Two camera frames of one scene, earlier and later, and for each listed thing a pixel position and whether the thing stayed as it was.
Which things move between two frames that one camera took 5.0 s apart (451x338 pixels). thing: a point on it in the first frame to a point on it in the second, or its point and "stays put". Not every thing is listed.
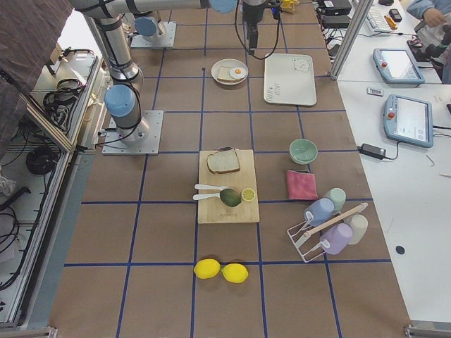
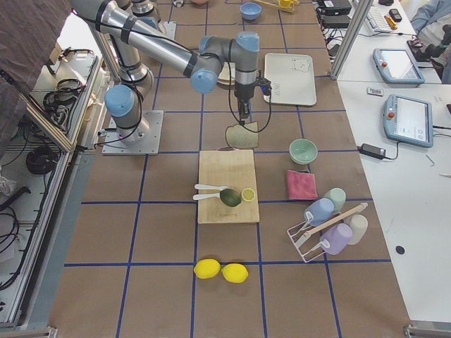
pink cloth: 301,185 stays put
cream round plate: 229,71 stays put
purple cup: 335,239 stays put
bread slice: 223,161 to 239,136
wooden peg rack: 288,5 to 291,10
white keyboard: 375,16 stays put
